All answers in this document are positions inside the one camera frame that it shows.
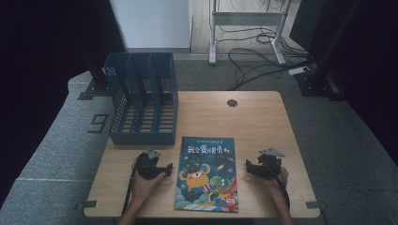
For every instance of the black stand with slim post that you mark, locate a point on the black stand with slim post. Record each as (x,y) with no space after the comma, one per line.
(97,78)

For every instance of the person's right hand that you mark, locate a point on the person's right hand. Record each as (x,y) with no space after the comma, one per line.
(277,187)

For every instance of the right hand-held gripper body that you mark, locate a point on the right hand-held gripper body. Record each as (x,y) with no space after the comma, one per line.
(269,165)

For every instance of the black stand with wide base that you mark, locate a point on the black stand with wide base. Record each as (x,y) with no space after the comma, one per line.
(316,84)

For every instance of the white board panel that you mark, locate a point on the white board panel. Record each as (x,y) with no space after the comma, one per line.
(153,25)

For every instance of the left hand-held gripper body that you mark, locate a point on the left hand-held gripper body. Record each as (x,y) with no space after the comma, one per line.
(148,167)

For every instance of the person's left hand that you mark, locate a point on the person's left hand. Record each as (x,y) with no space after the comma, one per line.
(142,189)

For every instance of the white power strip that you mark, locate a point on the white power strip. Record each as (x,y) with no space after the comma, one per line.
(298,71)

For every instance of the blue cartoon picture book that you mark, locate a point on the blue cartoon picture book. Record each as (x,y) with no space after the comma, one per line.
(206,175)

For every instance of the white metal stand frame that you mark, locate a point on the white metal stand frame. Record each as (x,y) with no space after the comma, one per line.
(247,18)

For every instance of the blue plastic file rack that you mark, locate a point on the blue plastic file rack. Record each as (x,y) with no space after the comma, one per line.
(140,137)

